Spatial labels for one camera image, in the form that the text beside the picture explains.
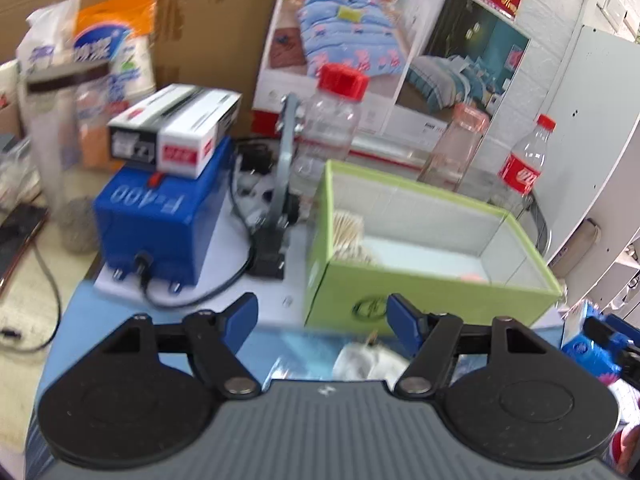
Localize white sock bundle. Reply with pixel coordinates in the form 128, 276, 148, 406
332, 342, 409, 388

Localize blue tissue pack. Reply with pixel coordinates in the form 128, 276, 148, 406
561, 300, 620, 386

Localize blue table mat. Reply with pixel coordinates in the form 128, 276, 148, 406
25, 281, 563, 479

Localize green cardboard box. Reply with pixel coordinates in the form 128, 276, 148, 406
304, 160, 563, 333

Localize blue F-400 machine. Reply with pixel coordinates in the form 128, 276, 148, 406
93, 136, 232, 286

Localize white shelf unit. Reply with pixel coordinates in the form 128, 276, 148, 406
535, 0, 639, 306

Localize red-label cola bottle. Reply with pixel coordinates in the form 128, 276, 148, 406
489, 114, 555, 212

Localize black and white carton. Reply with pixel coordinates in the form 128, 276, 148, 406
108, 84, 242, 180

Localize black smartphone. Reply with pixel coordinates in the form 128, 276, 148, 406
0, 204, 49, 290

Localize red-capped clear plastic jar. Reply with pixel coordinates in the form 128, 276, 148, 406
290, 63, 369, 200

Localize tall clear plastic container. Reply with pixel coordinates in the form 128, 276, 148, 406
24, 61, 110, 254

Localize bedding picture package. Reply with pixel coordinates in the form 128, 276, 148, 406
252, 0, 528, 150

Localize brown cardboard box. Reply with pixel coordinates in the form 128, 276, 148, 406
1, 0, 277, 136

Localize orange tissue pack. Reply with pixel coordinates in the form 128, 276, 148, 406
74, 0, 156, 171

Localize black cable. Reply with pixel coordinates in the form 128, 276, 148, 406
0, 238, 62, 354

